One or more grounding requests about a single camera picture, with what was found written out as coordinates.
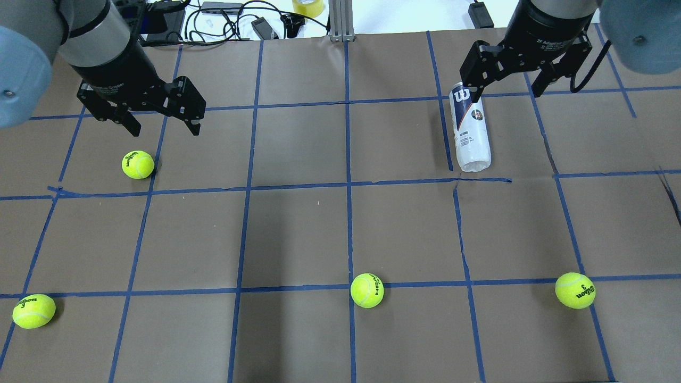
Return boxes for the black cables bundle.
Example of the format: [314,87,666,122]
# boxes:
[184,0,330,46]

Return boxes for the tennis ball far left corner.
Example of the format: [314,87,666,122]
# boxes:
[12,294,56,329]

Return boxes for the tennis ball right side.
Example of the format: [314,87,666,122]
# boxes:
[554,272,596,310]

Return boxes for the yellow tape roll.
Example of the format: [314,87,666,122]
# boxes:
[292,0,325,19]

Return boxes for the Head tennis ball centre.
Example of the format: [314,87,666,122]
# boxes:
[350,272,385,309]

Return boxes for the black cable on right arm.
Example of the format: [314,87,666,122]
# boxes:
[570,40,612,94]

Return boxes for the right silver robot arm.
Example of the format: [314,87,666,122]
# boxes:
[460,1,680,102]

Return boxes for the aluminium frame post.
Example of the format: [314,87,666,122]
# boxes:
[328,0,356,42]

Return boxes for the grey usb hub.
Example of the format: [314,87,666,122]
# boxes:
[200,2,244,15]

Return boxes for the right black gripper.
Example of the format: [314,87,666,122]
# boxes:
[460,12,593,103]

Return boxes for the tennis ball near left gripper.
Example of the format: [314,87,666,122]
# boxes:
[121,151,155,179]

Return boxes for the white tennis ball can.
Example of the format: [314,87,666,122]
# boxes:
[449,82,492,172]

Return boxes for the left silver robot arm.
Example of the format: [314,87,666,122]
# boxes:
[1,1,206,137]

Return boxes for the black power adapter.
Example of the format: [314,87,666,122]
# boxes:
[468,1,495,29]

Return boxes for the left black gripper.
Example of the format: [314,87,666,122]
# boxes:
[70,40,206,137]

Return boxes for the black electronic box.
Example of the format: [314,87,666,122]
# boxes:
[113,1,190,46]

